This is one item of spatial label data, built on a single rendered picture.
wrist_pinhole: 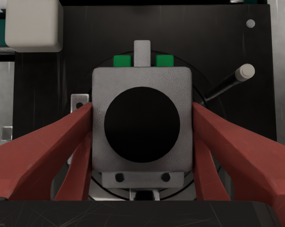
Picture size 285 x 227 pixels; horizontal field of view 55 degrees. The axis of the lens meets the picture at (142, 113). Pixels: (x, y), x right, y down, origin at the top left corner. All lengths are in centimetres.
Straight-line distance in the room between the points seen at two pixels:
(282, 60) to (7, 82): 29
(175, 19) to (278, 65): 11
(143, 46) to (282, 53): 17
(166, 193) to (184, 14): 16
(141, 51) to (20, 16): 14
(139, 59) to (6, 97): 21
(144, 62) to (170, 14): 12
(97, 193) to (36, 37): 14
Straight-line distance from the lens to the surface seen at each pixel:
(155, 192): 22
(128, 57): 18
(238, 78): 16
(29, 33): 26
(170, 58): 18
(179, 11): 28
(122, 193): 23
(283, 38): 31
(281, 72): 29
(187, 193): 23
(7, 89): 34
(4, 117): 34
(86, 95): 22
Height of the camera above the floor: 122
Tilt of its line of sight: 85 degrees down
